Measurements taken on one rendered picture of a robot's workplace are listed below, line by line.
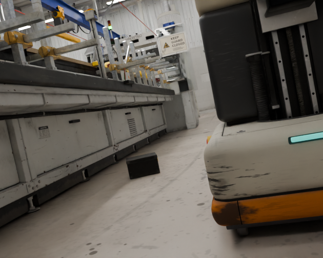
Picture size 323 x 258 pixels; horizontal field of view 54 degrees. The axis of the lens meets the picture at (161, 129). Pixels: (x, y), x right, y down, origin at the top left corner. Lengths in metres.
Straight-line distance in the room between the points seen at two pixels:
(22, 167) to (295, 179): 1.33
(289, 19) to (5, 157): 1.38
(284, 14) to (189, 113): 4.38
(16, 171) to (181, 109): 4.07
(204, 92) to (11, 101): 10.48
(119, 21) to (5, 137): 11.15
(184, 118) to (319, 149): 4.74
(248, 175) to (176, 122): 4.74
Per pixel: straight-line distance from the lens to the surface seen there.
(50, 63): 1.77
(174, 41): 5.45
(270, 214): 0.86
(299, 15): 1.09
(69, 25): 1.51
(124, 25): 12.57
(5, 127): 1.77
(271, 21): 1.08
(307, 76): 1.11
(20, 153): 1.77
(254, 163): 0.82
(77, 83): 1.93
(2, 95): 1.43
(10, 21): 1.35
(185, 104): 5.37
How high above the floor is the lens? 0.38
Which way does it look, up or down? 3 degrees down
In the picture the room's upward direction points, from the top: 11 degrees counter-clockwise
